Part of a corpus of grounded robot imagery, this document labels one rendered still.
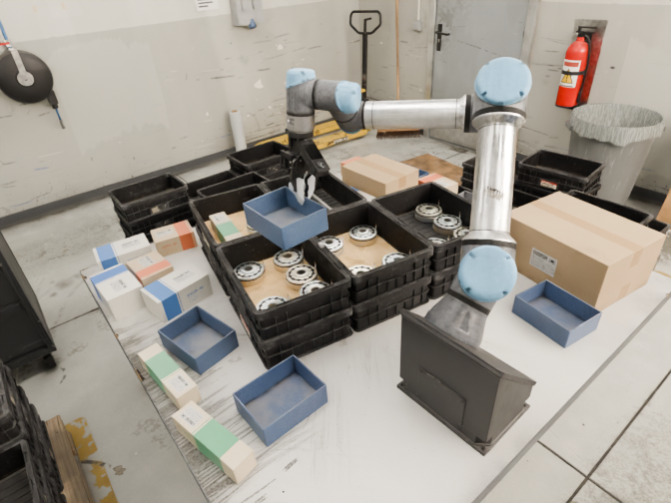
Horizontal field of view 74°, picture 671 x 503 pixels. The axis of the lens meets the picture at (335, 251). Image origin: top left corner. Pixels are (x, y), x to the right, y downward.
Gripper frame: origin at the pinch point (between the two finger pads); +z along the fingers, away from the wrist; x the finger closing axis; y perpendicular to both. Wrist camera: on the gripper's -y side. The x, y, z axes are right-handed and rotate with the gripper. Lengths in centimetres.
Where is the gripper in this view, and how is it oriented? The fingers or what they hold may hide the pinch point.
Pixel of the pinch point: (305, 201)
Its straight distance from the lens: 130.1
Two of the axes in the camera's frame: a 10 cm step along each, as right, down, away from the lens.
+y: -6.1, -4.1, 6.8
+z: -0.3, 8.7, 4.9
